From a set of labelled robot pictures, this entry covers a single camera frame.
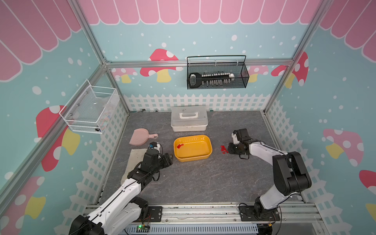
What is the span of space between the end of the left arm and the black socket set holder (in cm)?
48

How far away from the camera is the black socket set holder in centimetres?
89

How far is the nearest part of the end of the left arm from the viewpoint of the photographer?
59cm

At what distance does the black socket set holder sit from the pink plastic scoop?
17.9 inches

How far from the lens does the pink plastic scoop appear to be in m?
1.04

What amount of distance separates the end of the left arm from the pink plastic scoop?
0.35 metres
